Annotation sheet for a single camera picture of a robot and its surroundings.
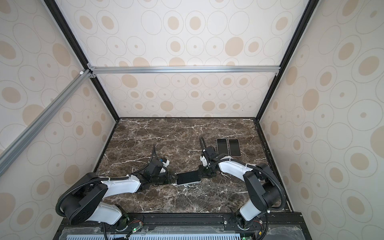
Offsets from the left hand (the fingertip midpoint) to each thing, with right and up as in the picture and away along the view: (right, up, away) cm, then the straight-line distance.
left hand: (180, 177), depth 86 cm
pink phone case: (+32, +15, +17) cm, 39 cm away
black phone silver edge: (+27, +16, +18) cm, 37 cm away
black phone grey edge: (+4, -1, +2) cm, 5 cm away
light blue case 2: (+27, +16, +18) cm, 37 cm away
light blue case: (+2, -4, 0) cm, 5 cm away
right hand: (+12, 0, +3) cm, 12 cm away
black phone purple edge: (+37, +15, +21) cm, 45 cm away
